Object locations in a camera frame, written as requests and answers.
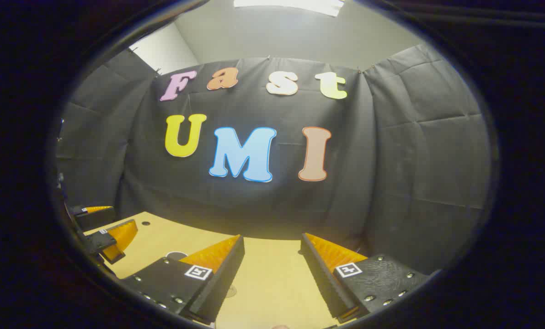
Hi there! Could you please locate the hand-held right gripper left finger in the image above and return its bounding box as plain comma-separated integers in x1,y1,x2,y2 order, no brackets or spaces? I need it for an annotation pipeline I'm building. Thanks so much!
119,235,246,325

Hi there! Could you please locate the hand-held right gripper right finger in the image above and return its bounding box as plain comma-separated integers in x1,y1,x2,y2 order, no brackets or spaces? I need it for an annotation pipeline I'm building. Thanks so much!
301,233,431,324

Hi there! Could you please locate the wooden desktop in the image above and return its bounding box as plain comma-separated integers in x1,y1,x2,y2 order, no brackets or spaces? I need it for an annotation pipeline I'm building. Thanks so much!
84,211,369,329

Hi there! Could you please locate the black backdrop cloth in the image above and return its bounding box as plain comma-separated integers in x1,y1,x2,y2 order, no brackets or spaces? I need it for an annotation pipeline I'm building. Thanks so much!
55,43,492,275

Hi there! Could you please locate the ceiling light panel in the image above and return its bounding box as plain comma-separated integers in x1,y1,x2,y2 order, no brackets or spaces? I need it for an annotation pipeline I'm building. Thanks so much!
234,0,345,17

